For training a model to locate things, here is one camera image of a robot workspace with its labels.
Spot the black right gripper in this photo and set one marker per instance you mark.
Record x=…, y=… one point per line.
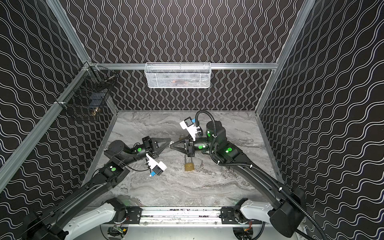
x=190, y=146

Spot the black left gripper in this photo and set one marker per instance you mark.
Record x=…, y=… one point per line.
x=149, y=144

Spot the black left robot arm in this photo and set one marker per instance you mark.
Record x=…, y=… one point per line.
x=50, y=224

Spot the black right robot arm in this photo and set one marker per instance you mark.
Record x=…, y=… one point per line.
x=285, y=209

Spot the long shackle brass padlock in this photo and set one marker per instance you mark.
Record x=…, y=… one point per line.
x=189, y=164

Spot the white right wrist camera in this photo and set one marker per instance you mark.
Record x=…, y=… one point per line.
x=189, y=124

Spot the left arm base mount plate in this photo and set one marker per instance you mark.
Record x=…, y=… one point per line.
x=129, y=215

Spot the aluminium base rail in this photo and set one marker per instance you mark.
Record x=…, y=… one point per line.
x=170, y=216

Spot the white mesh wall basket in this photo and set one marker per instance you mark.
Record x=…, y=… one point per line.
x=178, y=75

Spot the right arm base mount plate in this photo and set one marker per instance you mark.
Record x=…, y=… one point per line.
x=230, y=215

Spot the black wire wall basket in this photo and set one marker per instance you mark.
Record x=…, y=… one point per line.
x=88, y=100

